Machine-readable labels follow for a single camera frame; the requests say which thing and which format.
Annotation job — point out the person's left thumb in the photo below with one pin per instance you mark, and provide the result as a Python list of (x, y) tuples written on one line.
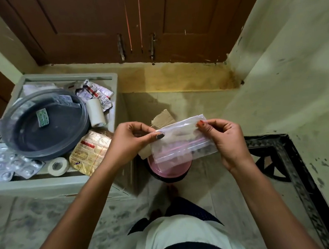
[(152, 138)]

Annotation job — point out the clear zip plastic bag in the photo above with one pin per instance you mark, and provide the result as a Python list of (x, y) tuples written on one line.
[(181, 144)]

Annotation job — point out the person's foot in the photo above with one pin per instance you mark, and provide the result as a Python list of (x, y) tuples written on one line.
[(173, 190)]

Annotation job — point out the round dark grey plastic bowl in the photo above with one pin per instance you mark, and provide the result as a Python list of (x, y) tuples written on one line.
[(48, 132)]

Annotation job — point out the brown wooden door leaf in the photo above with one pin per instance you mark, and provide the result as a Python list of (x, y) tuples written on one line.
[(77, 23), (199, 13)]

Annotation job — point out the gold tablet strip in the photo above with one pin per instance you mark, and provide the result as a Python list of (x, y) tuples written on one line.
[(89, 152)]

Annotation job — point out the person's left forearm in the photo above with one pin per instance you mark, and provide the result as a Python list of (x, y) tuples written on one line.
[(75, 220)]

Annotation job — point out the pile of silver blister packs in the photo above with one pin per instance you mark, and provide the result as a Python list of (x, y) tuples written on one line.
[(7, 165)]

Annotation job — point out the black patterned floor mat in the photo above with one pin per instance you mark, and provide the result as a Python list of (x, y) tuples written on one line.
[(291, 156)]

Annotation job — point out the person's right hand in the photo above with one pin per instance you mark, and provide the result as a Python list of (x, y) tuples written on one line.
[(231, 146)]

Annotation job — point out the person's left hand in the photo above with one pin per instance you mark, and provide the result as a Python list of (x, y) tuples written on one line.
[(125, 144)]

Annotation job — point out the white paper sheet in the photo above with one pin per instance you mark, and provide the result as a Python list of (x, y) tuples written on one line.
[(36, 88)]

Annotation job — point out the grey plastic stool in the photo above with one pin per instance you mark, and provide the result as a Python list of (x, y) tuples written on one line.
[(71, 184)]

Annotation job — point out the person's right forearm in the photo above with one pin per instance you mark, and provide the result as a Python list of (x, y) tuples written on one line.
[(272, 205)]

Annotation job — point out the torn brown cardboard piece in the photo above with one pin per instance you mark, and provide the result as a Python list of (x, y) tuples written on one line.
[(164, 118)]

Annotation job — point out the red and silver tablet strips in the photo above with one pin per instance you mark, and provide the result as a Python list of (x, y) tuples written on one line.
[(96, 92)]

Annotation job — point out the tall white tape roll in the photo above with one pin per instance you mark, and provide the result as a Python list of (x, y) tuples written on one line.
[(96, 114)]

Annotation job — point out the small silver blister pack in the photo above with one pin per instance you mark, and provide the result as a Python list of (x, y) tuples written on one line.
[(62, 100)]

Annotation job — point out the white garment with navy stripes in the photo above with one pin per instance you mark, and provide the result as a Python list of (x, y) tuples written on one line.
[(176, 238)]

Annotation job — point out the flat white tape roll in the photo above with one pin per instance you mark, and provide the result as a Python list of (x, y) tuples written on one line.
[(58, 166)]

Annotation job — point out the person's right thumb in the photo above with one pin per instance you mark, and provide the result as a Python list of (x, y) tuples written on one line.
[(207, 131)]

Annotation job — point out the pink lidded round container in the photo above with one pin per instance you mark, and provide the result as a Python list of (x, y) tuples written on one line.
[(169, 169)]

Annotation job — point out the green tablet blister pack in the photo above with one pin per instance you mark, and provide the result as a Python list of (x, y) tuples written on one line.
[(42, 117)]

